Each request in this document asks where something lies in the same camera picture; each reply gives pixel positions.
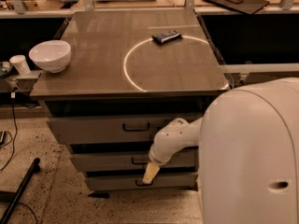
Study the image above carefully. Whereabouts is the grey clamp bracket left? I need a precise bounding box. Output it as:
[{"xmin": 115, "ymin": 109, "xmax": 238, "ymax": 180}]
[{"xmin": 7, "ymin": 70, "xmax": 42, "ymax": 92}]

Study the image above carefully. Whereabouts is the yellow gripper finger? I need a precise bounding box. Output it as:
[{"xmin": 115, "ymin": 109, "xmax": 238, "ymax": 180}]
[{"xmin": 142, "ymin": 162, "xmax": 160, "ymax": 184}]

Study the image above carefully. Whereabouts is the grey drawer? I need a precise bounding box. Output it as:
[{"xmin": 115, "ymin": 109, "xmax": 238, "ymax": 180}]
[
  {"xmin": 70, "ymin": 149, "xmax": 198, "ymax": 173},
  {"xmin": 47, "ymin": 113, "xmax": 202, "ymax": 145},
  {"xmin": 85, "ymin": 172, "xmax": 198, "ymax": 192}
]

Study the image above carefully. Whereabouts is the white ceramic bowl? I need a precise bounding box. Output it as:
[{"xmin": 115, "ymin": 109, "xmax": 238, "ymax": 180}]
[{"xmin": 29, "ymin": 40, "xmax": 71, "ymax": 73}]

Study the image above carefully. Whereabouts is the black flat mat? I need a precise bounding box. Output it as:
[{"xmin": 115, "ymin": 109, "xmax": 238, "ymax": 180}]
[{"xmin": 204, "ymin": 0, "xmax": 269, "ymax": 15}]

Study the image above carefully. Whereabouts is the grey drawer cabinet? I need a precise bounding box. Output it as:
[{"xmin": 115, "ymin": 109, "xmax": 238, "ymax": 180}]
[{"xmin": 29, "ymin": 8, "xmax": 232, "ymax": 200}]

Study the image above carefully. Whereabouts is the white paper cup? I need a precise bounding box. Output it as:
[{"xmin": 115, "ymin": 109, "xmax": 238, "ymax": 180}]
[{"xmin": 9, "ymin": 55, "xmax": 31, "ymax": 75}]

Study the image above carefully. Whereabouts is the dark plate on left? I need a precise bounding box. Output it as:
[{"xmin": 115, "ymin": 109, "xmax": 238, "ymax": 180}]
[{"xmin": 0, "ymin": 62, "xmax": 13, "ymax": 79}]

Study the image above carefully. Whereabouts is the black metal stand leg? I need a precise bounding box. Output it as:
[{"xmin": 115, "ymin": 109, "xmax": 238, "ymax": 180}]
[{"xmin": 0, "ymin": 158, "xmax": 40, "ymax": 224}]

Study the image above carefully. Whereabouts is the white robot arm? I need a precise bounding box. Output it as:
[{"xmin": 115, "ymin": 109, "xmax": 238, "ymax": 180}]
[{"xmin": 143, "ymin": 77, "xmax": 299, "ymax": 224}]

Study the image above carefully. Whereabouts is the grey top drawer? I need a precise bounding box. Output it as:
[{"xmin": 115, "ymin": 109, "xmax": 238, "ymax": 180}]
[{"xmin": 47, "ymin": 113, "xmax": 202, "ymax": 145}]

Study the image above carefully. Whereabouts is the grey bottom drawer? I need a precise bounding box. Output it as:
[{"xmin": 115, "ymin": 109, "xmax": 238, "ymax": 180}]
[{"xmin": 85, "ymin": 172, "xmax": 198, "ymax": 192}]

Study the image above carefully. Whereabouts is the black cable left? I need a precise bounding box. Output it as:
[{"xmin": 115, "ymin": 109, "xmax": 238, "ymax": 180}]
[{"xmin": 0, "ymin": 91, "xmax": 19, "ymax": 173}]

